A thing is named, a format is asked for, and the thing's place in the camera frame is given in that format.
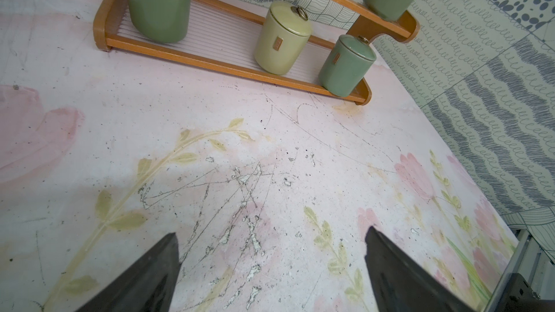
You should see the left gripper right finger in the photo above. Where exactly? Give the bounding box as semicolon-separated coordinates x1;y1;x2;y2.
365;226;472;312

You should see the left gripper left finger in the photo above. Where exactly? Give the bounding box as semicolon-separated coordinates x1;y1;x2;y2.
78;233;181;312

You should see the wooden three-tier shelf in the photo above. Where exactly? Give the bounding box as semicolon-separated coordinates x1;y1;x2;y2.
93;0;420;96

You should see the green canister bottom right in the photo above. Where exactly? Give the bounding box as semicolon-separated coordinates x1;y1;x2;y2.
318;34;377;98

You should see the yellow-green canister bottom centre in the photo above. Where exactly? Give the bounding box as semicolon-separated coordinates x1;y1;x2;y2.
254;1;312;75

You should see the aluminium mounting rail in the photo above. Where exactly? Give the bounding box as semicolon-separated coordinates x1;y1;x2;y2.
484;230;554;311

